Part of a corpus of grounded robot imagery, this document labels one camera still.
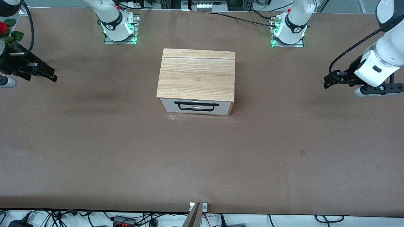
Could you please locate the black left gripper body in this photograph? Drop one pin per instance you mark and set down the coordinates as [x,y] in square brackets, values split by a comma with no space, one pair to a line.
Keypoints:
[351,70]

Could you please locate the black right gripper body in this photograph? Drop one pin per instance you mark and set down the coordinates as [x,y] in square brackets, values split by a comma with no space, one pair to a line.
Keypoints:
[9,64]

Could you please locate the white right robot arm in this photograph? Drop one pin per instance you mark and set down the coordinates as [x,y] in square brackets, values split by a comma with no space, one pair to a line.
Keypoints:
[109,15]

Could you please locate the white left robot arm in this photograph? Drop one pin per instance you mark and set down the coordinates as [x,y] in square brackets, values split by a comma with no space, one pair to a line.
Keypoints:
[295,19]

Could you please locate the light wooden drawer cabinet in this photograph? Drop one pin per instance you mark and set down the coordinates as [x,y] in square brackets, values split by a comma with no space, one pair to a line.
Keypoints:
[195,75]

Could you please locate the red rose with leaves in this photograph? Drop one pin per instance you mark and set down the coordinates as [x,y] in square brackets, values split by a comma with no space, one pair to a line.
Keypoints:
[3,27]

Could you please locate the white power strip with plugs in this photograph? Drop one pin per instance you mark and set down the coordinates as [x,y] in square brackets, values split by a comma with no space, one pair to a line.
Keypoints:
[132,3]

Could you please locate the white electronic device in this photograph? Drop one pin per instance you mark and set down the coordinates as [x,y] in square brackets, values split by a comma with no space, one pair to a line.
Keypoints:
[208,7]

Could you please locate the black power brick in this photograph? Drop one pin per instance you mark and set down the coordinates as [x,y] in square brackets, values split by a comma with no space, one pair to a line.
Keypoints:
[20,224]

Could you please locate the black orange power adapter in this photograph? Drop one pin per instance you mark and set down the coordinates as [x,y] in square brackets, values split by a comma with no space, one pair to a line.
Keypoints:
[123,222]

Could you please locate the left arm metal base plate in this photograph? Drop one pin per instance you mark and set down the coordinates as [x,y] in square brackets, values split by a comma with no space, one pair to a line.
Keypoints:
[300,45]

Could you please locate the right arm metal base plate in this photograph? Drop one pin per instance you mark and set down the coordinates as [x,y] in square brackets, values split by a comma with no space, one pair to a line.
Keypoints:
[136,22]

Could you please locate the silver mount bracket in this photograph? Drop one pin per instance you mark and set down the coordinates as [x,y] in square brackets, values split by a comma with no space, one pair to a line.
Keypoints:
[205,207]

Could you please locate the wooden camera mount beam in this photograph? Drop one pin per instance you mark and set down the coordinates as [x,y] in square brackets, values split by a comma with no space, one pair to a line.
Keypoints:
[192,218]

